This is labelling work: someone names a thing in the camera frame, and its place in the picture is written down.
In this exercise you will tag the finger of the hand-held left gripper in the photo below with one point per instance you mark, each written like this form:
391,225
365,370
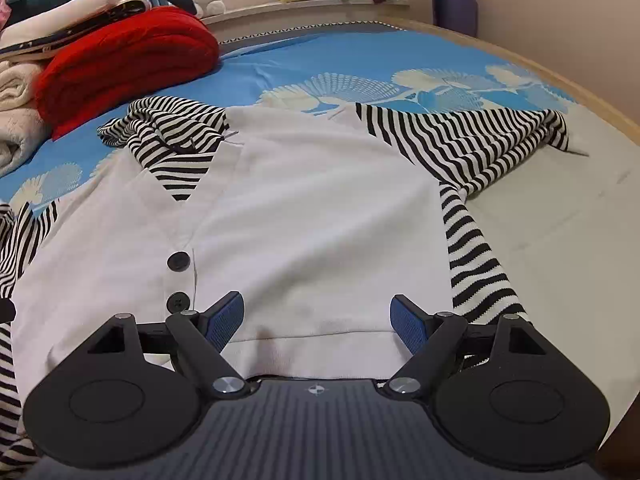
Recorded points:
6,311

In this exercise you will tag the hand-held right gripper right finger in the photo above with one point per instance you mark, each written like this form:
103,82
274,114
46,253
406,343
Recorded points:
407,322

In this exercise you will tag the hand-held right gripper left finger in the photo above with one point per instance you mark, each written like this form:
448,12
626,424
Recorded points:
226,317

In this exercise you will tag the white cardigan with striped sleeves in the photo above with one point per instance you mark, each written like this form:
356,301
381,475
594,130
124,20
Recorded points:
310,210

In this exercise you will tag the white fluffy blanket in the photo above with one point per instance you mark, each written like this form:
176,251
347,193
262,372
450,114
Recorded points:
20,125

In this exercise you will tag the red knit sweater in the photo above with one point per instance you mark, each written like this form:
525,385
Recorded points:
125,60

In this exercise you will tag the pink cloth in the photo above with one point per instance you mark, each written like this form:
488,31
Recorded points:
4,12

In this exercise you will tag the purple storage box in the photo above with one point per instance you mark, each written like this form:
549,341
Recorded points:
454,12

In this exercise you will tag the window sill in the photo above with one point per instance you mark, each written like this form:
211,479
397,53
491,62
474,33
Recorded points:
300,11

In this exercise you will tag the dark dotted folded cloth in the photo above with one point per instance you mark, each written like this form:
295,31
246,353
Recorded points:
117,11

